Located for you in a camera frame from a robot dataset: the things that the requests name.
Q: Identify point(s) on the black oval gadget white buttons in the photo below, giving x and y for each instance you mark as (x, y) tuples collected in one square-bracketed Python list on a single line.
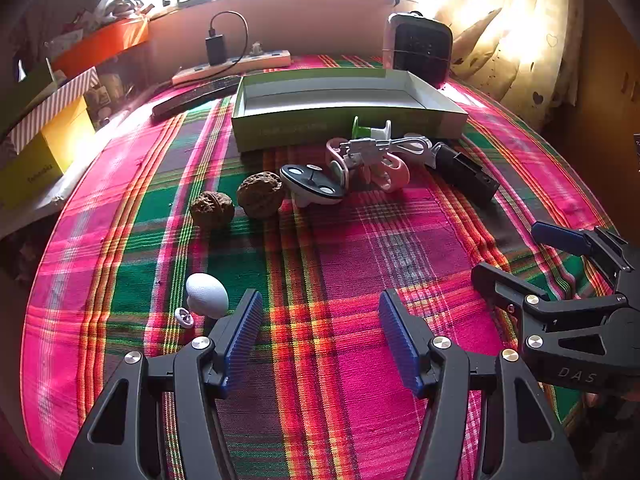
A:
[(305, 180)]

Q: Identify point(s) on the small white plug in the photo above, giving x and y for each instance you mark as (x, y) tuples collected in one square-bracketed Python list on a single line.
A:
[(256, 49)]

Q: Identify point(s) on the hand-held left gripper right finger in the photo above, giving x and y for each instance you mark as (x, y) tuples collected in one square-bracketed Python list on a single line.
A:
[(400, 340)]

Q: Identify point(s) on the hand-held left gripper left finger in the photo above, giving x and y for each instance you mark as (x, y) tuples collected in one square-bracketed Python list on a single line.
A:
[(245, 330)]

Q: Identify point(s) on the pink plastic hook clip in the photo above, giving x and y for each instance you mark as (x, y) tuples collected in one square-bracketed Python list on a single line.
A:
[(397, 167), (332, 157)]

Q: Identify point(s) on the brown walnut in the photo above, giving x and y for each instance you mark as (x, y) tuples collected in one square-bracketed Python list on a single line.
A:
[(212, 208), (261, 195)]

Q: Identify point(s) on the clear storage container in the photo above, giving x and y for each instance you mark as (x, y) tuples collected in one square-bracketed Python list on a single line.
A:
[(110, 90)]

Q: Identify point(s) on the black charger adapter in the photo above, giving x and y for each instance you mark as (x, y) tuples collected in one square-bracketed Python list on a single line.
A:
[(216, 50)]

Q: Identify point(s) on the white power strip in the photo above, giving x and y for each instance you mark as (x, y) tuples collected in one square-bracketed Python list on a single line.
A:
[(260, 60)]

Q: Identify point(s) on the colourful card packets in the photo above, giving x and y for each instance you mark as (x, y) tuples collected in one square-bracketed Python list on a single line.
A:
[(70, 35)]

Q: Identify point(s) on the striped box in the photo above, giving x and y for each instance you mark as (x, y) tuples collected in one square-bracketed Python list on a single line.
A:
[(55, 105)]

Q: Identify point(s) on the green and white cardboard box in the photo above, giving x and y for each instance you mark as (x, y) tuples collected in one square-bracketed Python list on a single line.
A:
[(280, 127)]

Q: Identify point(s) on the cream curtain with hearts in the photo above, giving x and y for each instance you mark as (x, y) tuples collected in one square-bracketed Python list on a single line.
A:
[(525, 35)]

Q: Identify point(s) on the green and white mushroom-shaped hook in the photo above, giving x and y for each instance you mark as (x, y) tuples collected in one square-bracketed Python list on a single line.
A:
[(361, 127)]

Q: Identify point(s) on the black smartphone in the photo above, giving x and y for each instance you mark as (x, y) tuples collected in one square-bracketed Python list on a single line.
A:
[(195, 96)]

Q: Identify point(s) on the black rectangular clip device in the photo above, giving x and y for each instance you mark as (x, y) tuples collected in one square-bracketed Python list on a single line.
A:
[(465, 175)]

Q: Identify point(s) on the yellow box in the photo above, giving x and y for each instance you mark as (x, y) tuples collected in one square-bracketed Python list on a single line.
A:
[(55, 145)]

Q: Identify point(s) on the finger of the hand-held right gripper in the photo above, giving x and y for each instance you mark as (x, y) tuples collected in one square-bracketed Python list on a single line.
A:
[(500, 285), (560, 237)]

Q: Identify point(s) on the pink and black space heater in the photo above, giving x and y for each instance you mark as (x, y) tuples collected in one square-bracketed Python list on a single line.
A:
[(420, 50)]

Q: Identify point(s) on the colourful plaid cloth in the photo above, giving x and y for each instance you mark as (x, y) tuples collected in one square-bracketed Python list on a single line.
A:
[(325, 260)]

